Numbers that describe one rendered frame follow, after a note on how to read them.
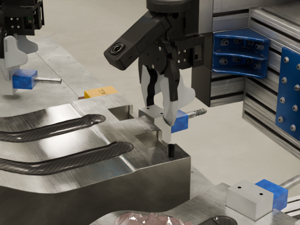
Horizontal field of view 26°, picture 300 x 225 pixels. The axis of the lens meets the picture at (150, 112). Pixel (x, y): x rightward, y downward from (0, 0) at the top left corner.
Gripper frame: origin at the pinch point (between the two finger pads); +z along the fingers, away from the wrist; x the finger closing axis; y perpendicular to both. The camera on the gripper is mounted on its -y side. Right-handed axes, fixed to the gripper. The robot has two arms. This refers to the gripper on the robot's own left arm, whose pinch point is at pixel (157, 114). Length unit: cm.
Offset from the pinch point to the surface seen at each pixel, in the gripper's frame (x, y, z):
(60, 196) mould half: -17.2, -27.3, -1.8
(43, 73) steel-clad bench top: 43.0, -1.8, 5.7
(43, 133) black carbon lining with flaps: 0.5, -21.2, -2.1
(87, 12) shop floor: 328, 163, 85
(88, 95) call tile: 18.9, -3.3, 2.2
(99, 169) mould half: -15.4, -20.2, -2.7
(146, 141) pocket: -10.1, -9.0, -1.6
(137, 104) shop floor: 168, 103, 85
